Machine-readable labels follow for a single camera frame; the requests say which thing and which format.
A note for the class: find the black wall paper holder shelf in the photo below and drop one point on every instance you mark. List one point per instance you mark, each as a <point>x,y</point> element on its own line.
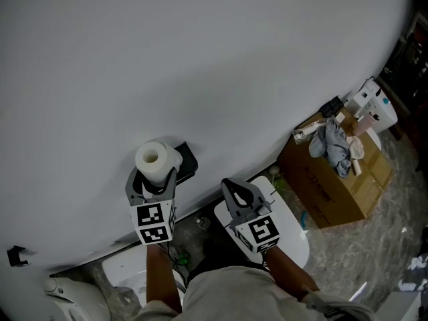
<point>189,160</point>

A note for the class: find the dark metal shelf rack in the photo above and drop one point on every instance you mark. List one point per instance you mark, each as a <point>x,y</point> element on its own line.
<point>411,79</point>

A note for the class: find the white toilet paper roll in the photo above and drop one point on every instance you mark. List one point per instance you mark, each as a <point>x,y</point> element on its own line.
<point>157,170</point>

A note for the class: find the white plastic box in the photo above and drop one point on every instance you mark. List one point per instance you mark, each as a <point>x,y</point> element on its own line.
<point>359,100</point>

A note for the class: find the white wrapped tube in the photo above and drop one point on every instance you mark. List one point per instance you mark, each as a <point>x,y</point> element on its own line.
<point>309,130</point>

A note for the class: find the white flat square toilet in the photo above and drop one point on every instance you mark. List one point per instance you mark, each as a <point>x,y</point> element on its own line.
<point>287,226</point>

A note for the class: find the grey floor water valve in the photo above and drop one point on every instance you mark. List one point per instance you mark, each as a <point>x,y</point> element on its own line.
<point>202,222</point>

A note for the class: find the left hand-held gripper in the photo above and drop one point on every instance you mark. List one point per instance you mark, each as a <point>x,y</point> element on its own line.
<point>150,219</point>

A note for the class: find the black wall hook bracket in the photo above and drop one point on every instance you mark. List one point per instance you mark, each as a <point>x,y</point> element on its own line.
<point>15,256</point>

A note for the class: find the person's right forearm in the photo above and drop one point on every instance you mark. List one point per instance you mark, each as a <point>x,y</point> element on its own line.
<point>291,273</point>

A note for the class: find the white appliance with blue button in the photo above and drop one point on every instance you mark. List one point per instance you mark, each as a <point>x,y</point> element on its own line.
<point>386,112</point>

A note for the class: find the white toilet with round tank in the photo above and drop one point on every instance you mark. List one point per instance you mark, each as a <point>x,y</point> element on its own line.
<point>123,266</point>

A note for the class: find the large brown cardboard box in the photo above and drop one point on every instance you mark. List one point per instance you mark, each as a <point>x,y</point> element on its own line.
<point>321,196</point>

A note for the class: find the black metal holder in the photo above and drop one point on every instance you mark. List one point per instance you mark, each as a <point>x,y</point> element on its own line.
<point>331,105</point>

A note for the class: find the white paper scraps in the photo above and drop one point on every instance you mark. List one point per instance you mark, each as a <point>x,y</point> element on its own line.
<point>416,273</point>

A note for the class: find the pink cup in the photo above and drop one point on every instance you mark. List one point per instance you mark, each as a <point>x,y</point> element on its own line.
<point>366,124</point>

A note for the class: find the small beige block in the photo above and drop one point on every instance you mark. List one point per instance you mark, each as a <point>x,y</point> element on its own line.
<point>341,117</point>

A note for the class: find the white round brush head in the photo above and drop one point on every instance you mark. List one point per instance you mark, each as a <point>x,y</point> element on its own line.
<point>275,170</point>

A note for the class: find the white urinal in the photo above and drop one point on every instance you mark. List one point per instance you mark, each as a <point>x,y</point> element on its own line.
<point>83,299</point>

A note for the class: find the small white paper roll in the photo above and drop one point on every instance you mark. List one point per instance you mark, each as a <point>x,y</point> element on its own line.
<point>356,167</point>

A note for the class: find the teal plastic piece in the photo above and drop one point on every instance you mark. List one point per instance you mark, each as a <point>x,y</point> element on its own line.
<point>304,219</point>

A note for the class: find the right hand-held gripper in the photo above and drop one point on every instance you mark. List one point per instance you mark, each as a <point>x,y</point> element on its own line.
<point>261,232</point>

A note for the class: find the grey crumpled cloth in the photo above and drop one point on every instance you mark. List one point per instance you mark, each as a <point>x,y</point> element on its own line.
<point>332,142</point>

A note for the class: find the white foam box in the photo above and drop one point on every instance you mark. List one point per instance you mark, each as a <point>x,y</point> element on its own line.
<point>398,308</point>

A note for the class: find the person's grey shirt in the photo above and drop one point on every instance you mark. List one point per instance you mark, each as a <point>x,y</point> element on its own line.
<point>234,296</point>

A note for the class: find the cream crumpled cloth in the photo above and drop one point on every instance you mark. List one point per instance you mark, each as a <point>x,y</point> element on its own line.
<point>356,147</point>

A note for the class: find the small green object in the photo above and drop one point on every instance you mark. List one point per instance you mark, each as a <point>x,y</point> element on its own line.
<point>182,259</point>

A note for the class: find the person's left forearm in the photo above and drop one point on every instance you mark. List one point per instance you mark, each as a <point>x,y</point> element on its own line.
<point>164,279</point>

